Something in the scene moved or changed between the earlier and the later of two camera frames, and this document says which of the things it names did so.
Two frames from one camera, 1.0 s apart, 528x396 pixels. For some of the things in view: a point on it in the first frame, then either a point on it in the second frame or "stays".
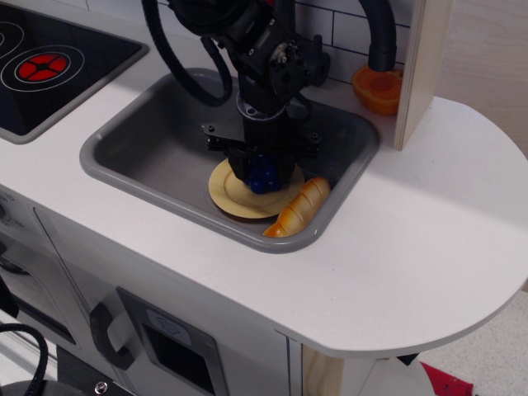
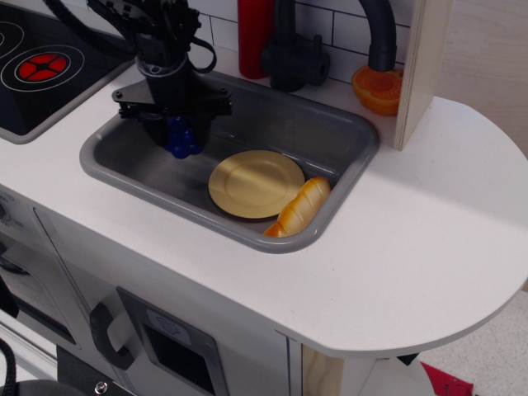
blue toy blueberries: [262, 175] to [181, 143]
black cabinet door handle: [101, 319] stays
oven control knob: [4, 216] stays
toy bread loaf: [304, 209] stays
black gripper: [274, 135] to [172, 89]
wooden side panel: [422, 64] stays
